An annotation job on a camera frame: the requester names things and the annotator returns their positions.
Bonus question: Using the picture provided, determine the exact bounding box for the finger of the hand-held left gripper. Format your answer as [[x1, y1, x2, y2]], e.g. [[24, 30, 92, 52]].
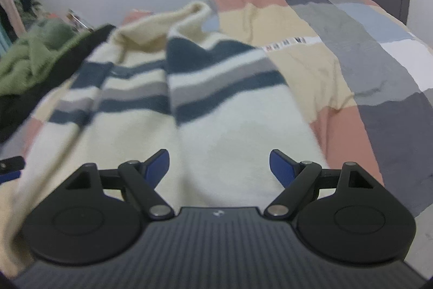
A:
[[0, 156, 26, 182]]

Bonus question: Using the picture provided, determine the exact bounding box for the small blurry pale object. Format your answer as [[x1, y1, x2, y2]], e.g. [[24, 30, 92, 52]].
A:
[[66, 9, 94, 33]]

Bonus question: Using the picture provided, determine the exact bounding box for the patchwork bed cover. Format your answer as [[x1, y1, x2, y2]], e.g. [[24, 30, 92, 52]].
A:
[[0, 0, 433, 279]]

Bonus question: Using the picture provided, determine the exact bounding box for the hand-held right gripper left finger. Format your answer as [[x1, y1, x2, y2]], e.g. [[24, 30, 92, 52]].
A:
[[64, 149, 176, 219]]

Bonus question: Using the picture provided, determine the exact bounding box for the green fleece blanket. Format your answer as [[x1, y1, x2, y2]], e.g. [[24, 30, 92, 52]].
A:
[[0, 18, 91, 96]]

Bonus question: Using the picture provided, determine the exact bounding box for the black garment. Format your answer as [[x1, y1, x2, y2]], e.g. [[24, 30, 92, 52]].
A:
[[0, 24, 116, 145]]

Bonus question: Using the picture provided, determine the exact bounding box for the cream striped knit sweater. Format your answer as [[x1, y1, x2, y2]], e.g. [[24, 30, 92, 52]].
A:
[[14, 1, 328, 209]]

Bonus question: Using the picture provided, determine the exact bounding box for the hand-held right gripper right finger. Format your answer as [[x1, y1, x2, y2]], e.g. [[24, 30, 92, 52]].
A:
[[264, 149, 384, 219]]

